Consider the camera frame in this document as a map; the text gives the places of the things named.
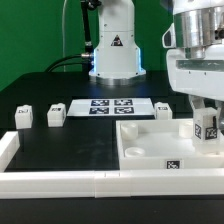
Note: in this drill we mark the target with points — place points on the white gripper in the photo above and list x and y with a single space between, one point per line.
197 78

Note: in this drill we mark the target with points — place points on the white U-shaped fence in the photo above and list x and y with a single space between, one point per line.
67 184

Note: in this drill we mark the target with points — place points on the white marker sheet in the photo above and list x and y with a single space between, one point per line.
111 107

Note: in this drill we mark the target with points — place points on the white square tabletop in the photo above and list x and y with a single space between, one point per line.
165 144

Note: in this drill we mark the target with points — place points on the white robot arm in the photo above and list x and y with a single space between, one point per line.
194 43

